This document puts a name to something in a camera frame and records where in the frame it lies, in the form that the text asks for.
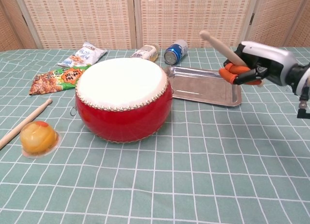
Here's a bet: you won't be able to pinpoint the wooden drumstick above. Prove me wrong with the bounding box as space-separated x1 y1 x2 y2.
0 98 53 150
199 30 264 88

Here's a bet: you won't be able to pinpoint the yellow fruit jelly cup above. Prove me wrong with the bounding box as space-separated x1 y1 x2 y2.
19 120 61 159

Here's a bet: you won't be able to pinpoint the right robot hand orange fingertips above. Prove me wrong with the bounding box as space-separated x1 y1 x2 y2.
218 41 299 87

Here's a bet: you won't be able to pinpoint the white blue snack bag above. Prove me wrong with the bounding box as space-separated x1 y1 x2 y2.
57 42 108 67

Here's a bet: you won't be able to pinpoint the woven bamboo folding screen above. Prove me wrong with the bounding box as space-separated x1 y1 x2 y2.
0 0 310 51

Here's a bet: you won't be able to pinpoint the green checked tablecloth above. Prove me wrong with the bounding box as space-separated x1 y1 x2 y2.
0 46 310 224

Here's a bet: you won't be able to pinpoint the red drum white skin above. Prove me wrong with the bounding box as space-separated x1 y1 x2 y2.
74 57 173 144

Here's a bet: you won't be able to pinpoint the black arm cable with plug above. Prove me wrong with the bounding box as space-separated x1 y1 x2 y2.
296 86 310 119

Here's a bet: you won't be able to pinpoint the stainless steel tray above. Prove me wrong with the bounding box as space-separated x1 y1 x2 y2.
161 65 243 107

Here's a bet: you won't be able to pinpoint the green orange snack bag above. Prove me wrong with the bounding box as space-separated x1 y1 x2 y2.
29 64 92 96

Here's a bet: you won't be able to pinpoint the yellow tea plastic bottle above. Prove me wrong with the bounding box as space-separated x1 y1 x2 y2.
130 44 160 63

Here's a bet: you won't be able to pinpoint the blue white drink can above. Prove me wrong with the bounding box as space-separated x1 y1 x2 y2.
163 39 189 65

